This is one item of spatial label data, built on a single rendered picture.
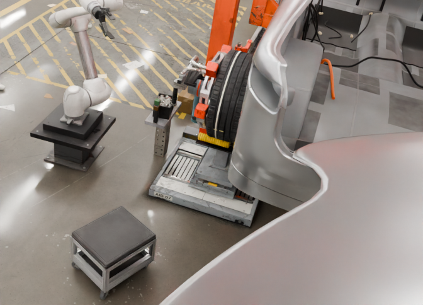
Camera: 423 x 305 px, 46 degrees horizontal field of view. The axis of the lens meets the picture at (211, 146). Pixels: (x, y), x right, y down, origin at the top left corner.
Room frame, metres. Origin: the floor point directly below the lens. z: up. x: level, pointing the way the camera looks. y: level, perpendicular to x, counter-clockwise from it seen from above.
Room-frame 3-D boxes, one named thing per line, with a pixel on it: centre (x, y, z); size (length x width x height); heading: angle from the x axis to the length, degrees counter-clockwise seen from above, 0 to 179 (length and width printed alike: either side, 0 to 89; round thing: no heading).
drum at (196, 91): (3.24, 0.14, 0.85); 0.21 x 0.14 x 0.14; 80
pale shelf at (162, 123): (3.47, 0.44, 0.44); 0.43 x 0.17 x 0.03; 170
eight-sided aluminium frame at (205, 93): (3.22, 0.07, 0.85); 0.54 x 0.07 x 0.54; 170
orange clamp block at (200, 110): (2.91, 0.12, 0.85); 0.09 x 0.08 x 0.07; 170
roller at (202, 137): (3.09, -0.01, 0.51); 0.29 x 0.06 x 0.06; 80
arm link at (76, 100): (3.25, 1.12, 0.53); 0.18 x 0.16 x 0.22; 139
